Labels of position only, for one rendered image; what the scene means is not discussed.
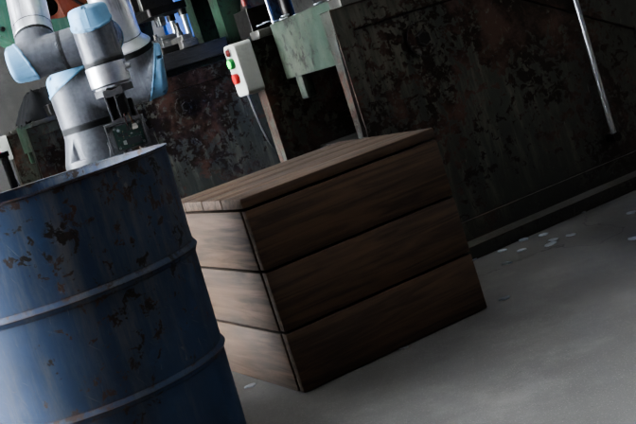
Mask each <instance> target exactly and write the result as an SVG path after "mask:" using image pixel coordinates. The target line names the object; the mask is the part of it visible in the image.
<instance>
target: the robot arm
mask: <svg viewBox="0 0 636 424"><path fill-rule="evenodd" d="M87 2H88V4H87V5H83V6H80V7H77V8H75V9H72V10H70V11H69V12H68V20H69V24H70V27H68V28H65V29H62V30H58V31H55V32H54V31H53V27H52V23H51V19H50V15H49V10H48V6H47V2H46V0H7V5H8V10H9V18H10V22H11V27H12V32H13V37H14V41H15V44H12V45H11V46H8V47H7V48H6V49H5V59H6V63H7V66H8V68H9V71H10V73H11V75H12V77H13V78H14V79H15V80H16V81H17V82H19V83H25V82H30V81H34V80H40V79H41V78H43V77H47V76H50V75H51V76H50V77H48V79H47V81H46V87H47V90H48V94H49V99H50V100H51V102H52V105H53V108H54V111H55V114H56V116H57V118H58V121H59V124H60V127H61V130H62V135H63V138H64V141H65V167H66V170H70V169H73V168H79V167H82V166H85V165H88V164H91V163H95V162H97V161H100V160H103V159H107V158H110V157H113V156H117V155H119V154H122V153H126V152H129V151H132V148H136V147H139V146H140V147H144V145H145V147H149V146H153V145H157V144H158V140H157V138H156V136H155V134H154V132H153V128H151V129H149V128H148V126H147V125H146V123H145V122H146V121H147V119H146V118H144V116H143V114H139V113H138V112H137V109H136V107H135V105H136V104H139V103H142V102H145V101H152V100H153V99H155V98H157V97H160V96H163V95H164V94H165V93H166V92H167V91H168V79H167V74H166V69H165V65H164V60H163V55H162V51H161V47H160V45H159V44H158V43H153V44H152V42H151V39H150V36H149V35H146V34H144V33H142V32H141V31H140V28H139V25H138V24H137V21H136V18H135V15H134V13H133V8H132V5H131V3H130V0H87ZM145 147H144V148H145Z"/></svg>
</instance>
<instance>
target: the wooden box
mask: <svg viewBox="0 0 636 424"><path fill-rule="evenodd" d="M434 137H435V134H434V131H433V128H429V129H422V130H416V131H409V132H398V133H391V134H386V135H379V136H372V137H366V138H360V139H354V140H347V141H341V142H337V143H334V144H331V145H328V146H326V147H323V148H320V149H318V150H314V151H311V152H308V153H306V154H303V155H300V156H297V157H295V158H292V159H290V160H287V161H285V162H282V163H279V164H276V165H274V166H271V167H268V168H264V169H262V170H259V171H256V172H254V173H251V174H248V175H245V176H243V177H240V178H237V179H235V180H233V181H230V182H227V183H224V184H222V185H217V186H214V187H212V188H209V189H207V190H204V191H202V192H199V193H196V194H193V195H191V196H188V197H185V198H182V199H181V201H182V204H183V207H184V211H185V216H186V219H187V223H188V226H189V229H190V233H191V236H192V237H193V238H194V239H196V240H197V245H196V252H197V256H198V259H199V262H200V265H201V268H202V272H203V278H204V281H205V284H206V287H207V290H208V294H209V297H210V300H211V304H212V307H213V310H214V313H215V317H216V320H217V323H218V327H219V330H220V334H222V335H223V336H224V338H225V342H224V349H225V352H226V355H227V359H228V361H229V365H230V368H231V371H233V372H237V373H240V374H242V375H246V376H249V377H252V378H255V379H259V380H264V381H267V382H270V383H273V384H276V385H280V386H283V387H286V388H289V389H292V390H295V391H298V392H300V391H301V392H304V393H306V392H307V391H309V390H312V389H314V388H316V387H318V386H320V385H322V384H324V383H326V382H329V381H331V380H334V379H336V378H338V377H340V376H342V375H344V374H346V373H348V372H350V371H352V370H354V369H356V368H359V367H361V366H363V365H365V364H367V363H369V362H372V361H374V360H376V359H378V358H380V357H382V356H384V355H386V354H389V353H391V352H393V351H395V350H397V349H399V348H401V347H403V346H405V345H408V344H410V343H412V342H414V341H416V340H419V339H421V338H423V337H425V336H427V335H429V334H431V333H433V332H436V331H437V330H439V329H441V328H443V327H446V326H449V325H451V324H453V323H455V322H457V321H459V320H461V319H463V318H466V317H468V316H470V315H471V314H473V313H475V312H477V311H479V310H482V309H485V308H486V300H485V298H484V295H483V291H482V288H481V285H480V282H479V278H478V275H477V273H476V270H475V266H474V263H473V260H472V256H471V254H466V253H467V252H469V247H468V242H467V239H466V236H465V232H464V229H463V226H462V223H461V220H460V217H459V214H458V211H457V207H456V204H455V201H454V198H453V197H448V196H450V195H452V192H451V186H450V183H449V180H448V177H447V173H446V171H445V168H444V165H443V161H442V158H441V155H440V151H439V148H438V146H437V143H436V140H428V139H431V138H434Z"/></svg>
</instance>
